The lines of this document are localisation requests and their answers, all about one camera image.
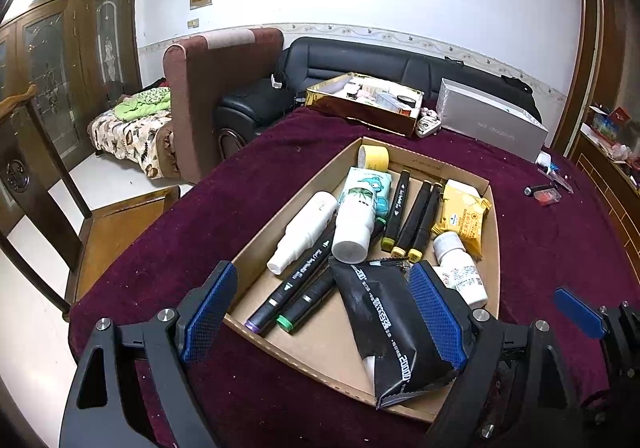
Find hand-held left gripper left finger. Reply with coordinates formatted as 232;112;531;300
59;261;240;448

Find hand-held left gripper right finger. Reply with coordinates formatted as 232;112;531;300
406;261;596;448

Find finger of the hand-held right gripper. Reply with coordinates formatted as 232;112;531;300
554;287;613;340

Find white pill bottle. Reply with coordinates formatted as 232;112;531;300
432;232;489;310
331;201;378;265

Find black foil packet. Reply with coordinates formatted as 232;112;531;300
327;258;468;411

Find black marker yellow cap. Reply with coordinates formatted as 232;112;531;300
391;179;434;259
407;182;445;264

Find black marker purple cap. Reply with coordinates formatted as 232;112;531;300
245;227;337;335

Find yellow snack packet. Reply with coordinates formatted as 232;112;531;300
431;178;493;261

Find black marker green cap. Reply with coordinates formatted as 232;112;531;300
276;268;337;331

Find black marker olive cap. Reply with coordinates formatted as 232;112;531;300
380;169;412;251

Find cardboard box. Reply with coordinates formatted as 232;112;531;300
222;135;501;424

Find white spray bottle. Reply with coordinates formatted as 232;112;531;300
266;191;339;275

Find blue cartoon tissue pack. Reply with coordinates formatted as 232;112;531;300
339;167;392;224

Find yellow tape roll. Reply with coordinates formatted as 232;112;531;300
356;144;391;171

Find maroon tablecloth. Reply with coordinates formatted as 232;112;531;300
67;106;640;448

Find wooden chair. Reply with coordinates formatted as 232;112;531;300
0;84;182;321

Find low wooden cabinet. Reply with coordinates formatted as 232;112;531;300
570;125;640;259

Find assorted cabinet clutter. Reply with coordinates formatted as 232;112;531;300
580;103;640;189

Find white button remote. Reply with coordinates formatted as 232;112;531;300
415;114;443;138

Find floral blanket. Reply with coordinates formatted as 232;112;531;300
87;108;181;179

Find silver long box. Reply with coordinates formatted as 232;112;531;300
436;77;549;164

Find brown armchair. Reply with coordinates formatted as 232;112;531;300
162;27;286;184

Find green cloth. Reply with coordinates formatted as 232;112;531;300
114;88;172;121

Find gold box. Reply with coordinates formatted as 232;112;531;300
305;72;425;138

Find assorted small boxes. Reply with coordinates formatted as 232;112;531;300
345;76;421;116

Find black leather sofa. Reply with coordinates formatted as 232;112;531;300
215;36;543;149

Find wooden glass door cabinet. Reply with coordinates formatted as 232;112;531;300
0;0;143;229

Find wooden door frame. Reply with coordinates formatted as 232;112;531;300
547;0;628;161

